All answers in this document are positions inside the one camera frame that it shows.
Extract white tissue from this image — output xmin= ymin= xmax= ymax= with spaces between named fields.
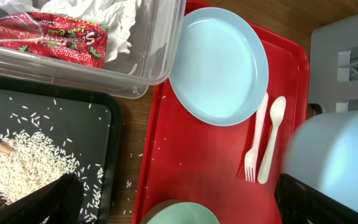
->
xmin=40 ymin=0 xmax=142 ymax=62

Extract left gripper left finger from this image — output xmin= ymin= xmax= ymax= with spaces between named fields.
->
xmin=0 ymin=174 xmax=83 ymax=224

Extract clear plastic waste bin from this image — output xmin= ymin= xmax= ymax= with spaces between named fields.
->
xmin=0 ymin=0 xmax=186 ymax=99

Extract white plastic spoon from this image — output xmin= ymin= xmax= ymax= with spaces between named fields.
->
xmin=257 ymin=96 xmax=287 ymax=184

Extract red plastic tray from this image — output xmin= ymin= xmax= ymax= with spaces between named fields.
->
xmin=131 ymin=0 xmax=311 ymax=224

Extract rice and food scraps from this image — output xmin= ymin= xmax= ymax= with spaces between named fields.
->
xmin=0 ymin=98 xmax=105 ymax=224

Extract light blue bowl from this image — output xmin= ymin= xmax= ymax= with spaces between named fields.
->
xmin=283 ymin=111 xmax=358 ymax=212

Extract black food waste tray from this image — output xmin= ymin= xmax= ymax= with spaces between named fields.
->
xmin=0 ymin=77 xmax=122 ymax=223

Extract white plastic fork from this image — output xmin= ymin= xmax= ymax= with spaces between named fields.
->
xmin=244 ymin=93 xmax=269 ymax=182

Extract light blue plate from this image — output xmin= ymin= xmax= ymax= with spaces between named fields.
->
xmin=169 ymin=7 xmax=269 ymax=126

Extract red strawberry cake wrapper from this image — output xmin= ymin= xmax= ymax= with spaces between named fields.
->
xmin=0 ymin=12 xmax=108 ymax=68

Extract grey dishwasher rack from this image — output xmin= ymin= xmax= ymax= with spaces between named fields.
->
xmin=308 ymin=14 xmax=358 ymax=113

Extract mint green bowl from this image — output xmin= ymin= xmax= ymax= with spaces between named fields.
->
xmin=140 ymin=199 xmax=219 ymax=224

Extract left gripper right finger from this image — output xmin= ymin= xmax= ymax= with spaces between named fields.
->
xmin=275 ymin=174 xmax=358 ymax=224

